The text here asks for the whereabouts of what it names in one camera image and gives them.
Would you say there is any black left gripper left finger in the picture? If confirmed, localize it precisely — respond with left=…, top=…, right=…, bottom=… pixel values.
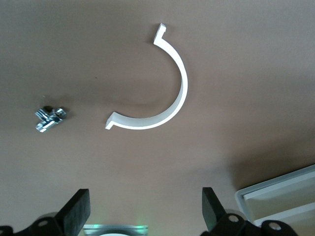
left=0, top=188, right=92, bottom=236

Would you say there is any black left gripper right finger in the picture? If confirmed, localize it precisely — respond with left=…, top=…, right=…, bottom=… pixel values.
left=200, top=187, right=299, bottom=236

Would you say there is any white cabinet drawer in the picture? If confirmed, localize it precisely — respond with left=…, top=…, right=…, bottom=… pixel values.
left=252, top=202, right=315, bottom=236
left=242, top=172, right=315, bottom=221

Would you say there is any grey plastic tray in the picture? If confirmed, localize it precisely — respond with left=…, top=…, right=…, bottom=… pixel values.
left=234, top=164, right=315, bottom=236

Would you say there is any silver metal T fitting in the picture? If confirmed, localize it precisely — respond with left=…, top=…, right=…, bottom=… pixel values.
left=34, top=105, right=67, bottom=134

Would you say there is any white half ring bracket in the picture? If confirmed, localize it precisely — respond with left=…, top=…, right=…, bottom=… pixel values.
left=104, top=23, right=189, bottom=131

